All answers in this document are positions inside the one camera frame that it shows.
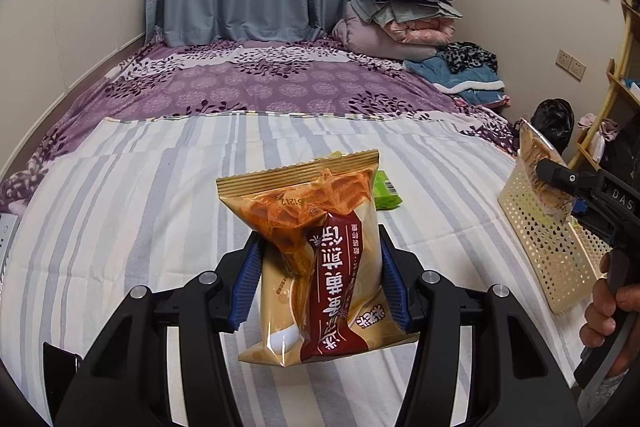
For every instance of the bamboo wooden shelf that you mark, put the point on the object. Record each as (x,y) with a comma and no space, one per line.
(620,103)

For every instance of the small green wafer pack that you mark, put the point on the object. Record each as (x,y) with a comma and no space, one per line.
(384,193)

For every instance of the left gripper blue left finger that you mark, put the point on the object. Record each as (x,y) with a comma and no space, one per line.
(245,273)

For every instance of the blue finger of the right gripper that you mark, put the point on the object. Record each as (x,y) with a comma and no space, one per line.
(562,179)

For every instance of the purple floral bed sheet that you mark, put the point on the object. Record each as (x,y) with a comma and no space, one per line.
(308,77)

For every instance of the tan waffle snack bag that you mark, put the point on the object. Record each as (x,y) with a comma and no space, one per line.
(321,296)

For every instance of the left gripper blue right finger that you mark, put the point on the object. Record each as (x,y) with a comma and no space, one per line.
(394,281)

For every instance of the stack of folded quilts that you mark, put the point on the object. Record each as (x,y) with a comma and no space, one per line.
(399,30)

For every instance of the cream perforated plastic basket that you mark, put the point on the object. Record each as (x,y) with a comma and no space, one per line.
(565,256)

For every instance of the leopard print cloth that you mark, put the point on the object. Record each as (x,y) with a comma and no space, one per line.
(463,55)

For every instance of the black backpack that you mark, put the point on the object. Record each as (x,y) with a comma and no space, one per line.
(555,120)

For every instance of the blue folded blanket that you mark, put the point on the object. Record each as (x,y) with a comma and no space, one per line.
(476,86)

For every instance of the person's right hand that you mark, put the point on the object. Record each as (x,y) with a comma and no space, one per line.
(600,322)

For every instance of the striped white blue sheet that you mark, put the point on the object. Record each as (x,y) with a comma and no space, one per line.
(136,204)

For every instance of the wall power socket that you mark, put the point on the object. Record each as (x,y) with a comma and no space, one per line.
(571,65)

